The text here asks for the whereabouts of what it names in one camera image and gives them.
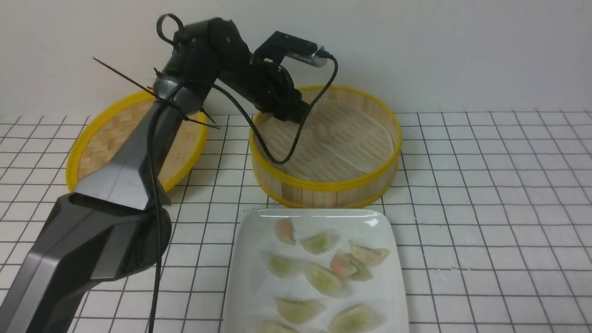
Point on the yellow rimmed bamboo steamer lid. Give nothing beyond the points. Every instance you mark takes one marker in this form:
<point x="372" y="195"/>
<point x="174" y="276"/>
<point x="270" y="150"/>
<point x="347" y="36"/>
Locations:
<point x="105" y="134"/>

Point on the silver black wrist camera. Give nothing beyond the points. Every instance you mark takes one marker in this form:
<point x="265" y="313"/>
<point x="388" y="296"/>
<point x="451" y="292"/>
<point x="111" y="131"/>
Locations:
<point x="281" y="45"/>

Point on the green dumpling under pink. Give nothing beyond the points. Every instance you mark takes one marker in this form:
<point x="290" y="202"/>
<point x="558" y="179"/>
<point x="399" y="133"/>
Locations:
<point x="362" y="273"/>

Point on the green dumpling lower left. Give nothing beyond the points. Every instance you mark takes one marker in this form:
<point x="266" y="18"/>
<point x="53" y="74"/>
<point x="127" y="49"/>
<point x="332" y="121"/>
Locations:
<point x="298" y="311"/>

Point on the white rectangular plate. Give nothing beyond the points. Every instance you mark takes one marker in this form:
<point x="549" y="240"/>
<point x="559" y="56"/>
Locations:
<point x="252" y="288"/>

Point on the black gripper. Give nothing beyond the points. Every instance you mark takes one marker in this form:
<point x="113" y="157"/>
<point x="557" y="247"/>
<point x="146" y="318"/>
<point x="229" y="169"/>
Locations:
<point x="270" y="88"/>

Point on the green dumpling bottom edge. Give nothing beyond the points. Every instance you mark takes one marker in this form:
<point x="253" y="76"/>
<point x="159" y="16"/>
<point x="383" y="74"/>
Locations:
<point x="274" y="327"/>

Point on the beige dumpling right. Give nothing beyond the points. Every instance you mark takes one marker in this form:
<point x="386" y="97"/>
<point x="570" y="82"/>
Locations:
<point x="370" y="257"/>

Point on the green dumpling lower right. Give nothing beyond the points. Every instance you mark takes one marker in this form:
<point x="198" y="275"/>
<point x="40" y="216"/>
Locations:
<point x="358" y="318"/>

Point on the green dumpling top centre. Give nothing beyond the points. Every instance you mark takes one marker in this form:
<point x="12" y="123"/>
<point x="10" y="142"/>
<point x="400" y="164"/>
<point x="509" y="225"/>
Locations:
<point x="319" y="243"/>

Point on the pink dumpling centre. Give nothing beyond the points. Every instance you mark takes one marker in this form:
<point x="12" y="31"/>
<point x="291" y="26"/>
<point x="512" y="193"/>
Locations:
<point x="341" y="265"/>

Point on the black cable tie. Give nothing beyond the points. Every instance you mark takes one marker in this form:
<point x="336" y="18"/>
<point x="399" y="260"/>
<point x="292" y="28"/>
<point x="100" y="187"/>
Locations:
<point x="138" y="85"/>

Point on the beige round steamer liner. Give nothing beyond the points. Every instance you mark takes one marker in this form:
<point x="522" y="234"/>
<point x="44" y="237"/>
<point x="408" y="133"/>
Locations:
<point x="361" y="143"/>

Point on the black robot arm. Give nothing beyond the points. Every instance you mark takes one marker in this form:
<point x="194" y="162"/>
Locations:
<point x="113" y="224"/>

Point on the yellow rimmed bamboo steamer basket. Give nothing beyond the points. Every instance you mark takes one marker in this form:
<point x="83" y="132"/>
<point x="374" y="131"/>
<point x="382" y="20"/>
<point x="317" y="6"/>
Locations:
<point x="360" y="192"/>

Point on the pink dumpling top left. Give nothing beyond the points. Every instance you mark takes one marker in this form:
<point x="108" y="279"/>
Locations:
<point x="285" y="231"/>

